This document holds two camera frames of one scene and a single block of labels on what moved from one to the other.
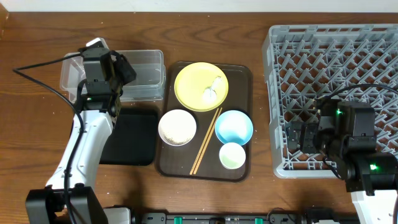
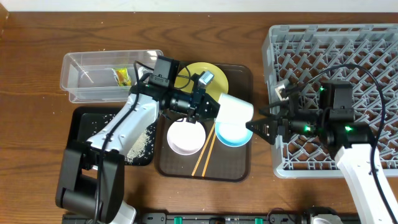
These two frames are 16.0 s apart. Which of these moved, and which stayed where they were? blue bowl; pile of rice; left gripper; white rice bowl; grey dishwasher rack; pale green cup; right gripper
Moved: white rice bowl; left gripper; pale green cup; pile of rice; right gripper
Stayed: grey dishwasher rack; blue bowl
